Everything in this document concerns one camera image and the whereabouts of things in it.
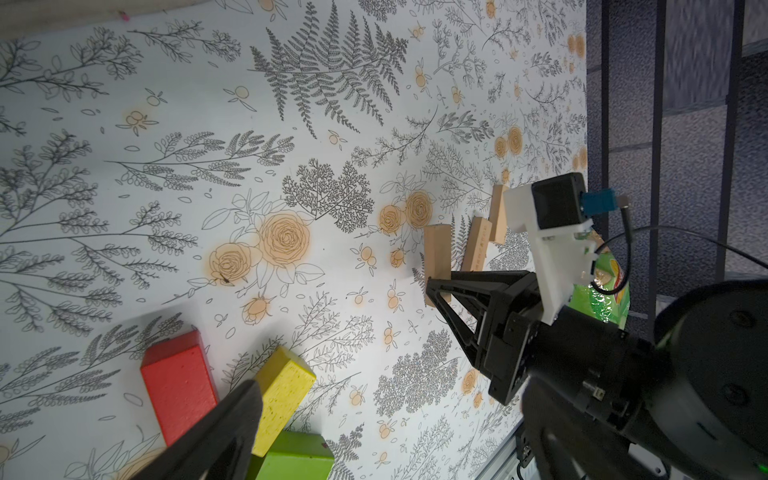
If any green block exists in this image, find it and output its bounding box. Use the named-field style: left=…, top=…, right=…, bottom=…
left=246, top=431, right=335, bottom=480

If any red block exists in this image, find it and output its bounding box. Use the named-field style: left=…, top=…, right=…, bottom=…
left=140, top=330, right=219, bottom=446

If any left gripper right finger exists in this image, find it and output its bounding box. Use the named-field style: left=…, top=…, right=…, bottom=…
left=522, top=378, right=656, bottom=479

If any natural wood block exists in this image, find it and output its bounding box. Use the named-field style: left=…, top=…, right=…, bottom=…
left=424, top=224, right=453, bottom=284
left=461, top=217, right=492, bottom=271
left=117, top=448, right=164, bottom=480
left=489, top=184, right=508, bottom=245

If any green chips bag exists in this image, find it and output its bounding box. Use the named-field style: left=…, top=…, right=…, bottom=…
left=566, top=233, right=632, bottom=330

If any natural wood block upright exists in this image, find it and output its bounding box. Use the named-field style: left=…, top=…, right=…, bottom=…
left=461, top=217, right=492, bottom=271

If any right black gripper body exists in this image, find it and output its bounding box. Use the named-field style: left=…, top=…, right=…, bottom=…
left=479, top=299, right=564, bottom=405

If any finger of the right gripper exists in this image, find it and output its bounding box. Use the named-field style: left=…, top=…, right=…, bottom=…
left=426, top=270, right=542, bottom=369

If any yellow block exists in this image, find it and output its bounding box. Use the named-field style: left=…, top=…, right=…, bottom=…
left=252, top=346, right=316, bottom=457

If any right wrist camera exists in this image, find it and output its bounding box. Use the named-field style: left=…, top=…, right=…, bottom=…
left=504, top=172, right=634, bottom=327

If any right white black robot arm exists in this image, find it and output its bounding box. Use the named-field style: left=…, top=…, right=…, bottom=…
left=426, top=271, right=767, bottom=479

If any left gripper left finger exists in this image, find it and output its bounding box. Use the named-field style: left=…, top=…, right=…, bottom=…
left=134, top=380, right=263, bottom=480

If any aluminium front rail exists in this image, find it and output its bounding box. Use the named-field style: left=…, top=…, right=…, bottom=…
left=474, top=421, right=525, bottom=480

